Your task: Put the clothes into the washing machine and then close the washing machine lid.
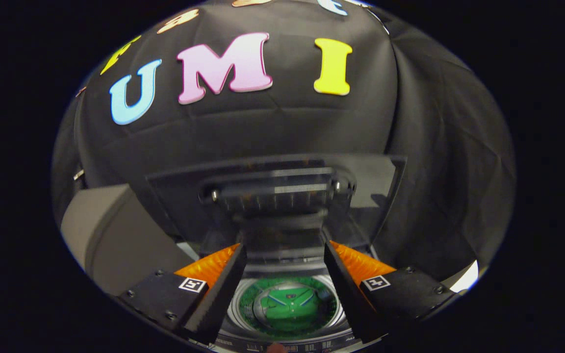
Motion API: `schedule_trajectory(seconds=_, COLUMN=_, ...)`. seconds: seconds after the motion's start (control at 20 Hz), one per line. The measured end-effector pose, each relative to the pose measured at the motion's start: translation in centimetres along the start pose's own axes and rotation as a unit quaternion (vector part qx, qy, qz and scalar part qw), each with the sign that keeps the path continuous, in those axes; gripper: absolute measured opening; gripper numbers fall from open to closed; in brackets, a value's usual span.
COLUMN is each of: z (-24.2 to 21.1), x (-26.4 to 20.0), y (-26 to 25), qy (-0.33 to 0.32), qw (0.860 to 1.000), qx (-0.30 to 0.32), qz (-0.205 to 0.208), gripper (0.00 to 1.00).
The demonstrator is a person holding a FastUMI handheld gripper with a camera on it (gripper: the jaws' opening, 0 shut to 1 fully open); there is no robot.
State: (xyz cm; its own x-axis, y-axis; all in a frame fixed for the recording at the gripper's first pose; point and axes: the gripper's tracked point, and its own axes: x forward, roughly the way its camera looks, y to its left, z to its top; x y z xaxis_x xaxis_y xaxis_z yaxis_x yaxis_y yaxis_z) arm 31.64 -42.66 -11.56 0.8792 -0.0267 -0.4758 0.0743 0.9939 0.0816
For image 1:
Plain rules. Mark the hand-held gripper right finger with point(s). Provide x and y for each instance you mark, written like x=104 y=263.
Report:
x=348 y=294

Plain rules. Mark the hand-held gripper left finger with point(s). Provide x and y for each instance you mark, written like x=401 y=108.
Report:
x=221 y=294

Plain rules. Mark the green polo shirt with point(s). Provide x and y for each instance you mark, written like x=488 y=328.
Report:
x=287 y=309

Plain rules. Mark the dark washing machine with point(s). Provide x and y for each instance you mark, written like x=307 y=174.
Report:
x=287 y=267

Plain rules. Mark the white board with black marks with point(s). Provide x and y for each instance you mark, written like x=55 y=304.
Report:
x=466 y=279

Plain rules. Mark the black backdrop cloth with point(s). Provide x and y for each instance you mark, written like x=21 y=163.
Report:
x=263 y=127

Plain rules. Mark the silver cloth clip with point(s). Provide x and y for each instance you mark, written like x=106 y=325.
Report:
x=78 y=174

